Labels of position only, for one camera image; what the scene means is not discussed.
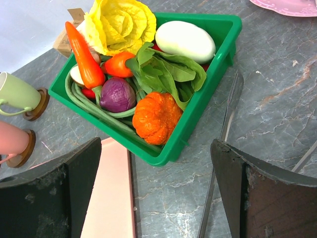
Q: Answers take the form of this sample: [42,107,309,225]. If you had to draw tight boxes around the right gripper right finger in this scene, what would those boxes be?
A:
[210,138,317,238]

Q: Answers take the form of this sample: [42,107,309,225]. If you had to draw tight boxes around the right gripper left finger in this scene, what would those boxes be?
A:
[0,137,102,238]

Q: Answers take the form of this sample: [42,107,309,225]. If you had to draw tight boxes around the pink mug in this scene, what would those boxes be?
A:
[0,121,29,164]

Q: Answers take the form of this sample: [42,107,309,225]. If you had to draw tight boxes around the green mug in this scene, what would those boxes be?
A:
[0,72,41,116]

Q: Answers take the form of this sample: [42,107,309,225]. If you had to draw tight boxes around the metal tongs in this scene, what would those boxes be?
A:
[197,69,317,238]

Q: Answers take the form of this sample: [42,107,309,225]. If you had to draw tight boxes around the brown saucer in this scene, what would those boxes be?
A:
[23,87,50,121]
[6,129,36,168]

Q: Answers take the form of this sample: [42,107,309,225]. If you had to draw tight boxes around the pink serving tray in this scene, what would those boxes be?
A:
[81,138,136,238]

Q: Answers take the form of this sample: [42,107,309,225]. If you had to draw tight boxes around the green long beans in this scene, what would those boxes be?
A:
[65,72,161,153]

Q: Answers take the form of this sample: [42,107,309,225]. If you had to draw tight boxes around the green vegetable crate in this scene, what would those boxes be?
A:
[49,12,242,166]

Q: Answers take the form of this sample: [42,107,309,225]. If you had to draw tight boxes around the purple onion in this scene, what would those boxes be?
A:
[100,77,136,113]

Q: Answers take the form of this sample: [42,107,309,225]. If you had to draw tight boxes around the mushroom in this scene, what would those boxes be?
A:
[70,53,101,87]

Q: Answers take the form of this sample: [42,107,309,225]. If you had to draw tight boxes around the upright carrot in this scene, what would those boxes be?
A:
[65,21,106,101]

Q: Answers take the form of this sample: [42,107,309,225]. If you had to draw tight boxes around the small orange pumpkin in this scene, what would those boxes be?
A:
[132,92,183,145]

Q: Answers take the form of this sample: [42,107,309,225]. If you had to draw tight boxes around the lying carrot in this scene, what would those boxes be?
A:
[102,52,135,78]

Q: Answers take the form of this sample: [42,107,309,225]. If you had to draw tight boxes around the cardboard box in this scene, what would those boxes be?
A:
[53,8,85,58]

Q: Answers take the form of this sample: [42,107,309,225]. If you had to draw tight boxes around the green leafy vegetable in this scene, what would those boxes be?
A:
[125,42,207,110]

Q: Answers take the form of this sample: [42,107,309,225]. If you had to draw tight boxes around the white radish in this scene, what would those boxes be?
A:
[155,21,216,64]

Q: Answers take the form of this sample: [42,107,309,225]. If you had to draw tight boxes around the napa cabbage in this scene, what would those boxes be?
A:
[77,0,157,56]

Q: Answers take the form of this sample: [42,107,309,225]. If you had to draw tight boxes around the pink three-tier cake stand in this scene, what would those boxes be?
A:
[250,0,317,17]

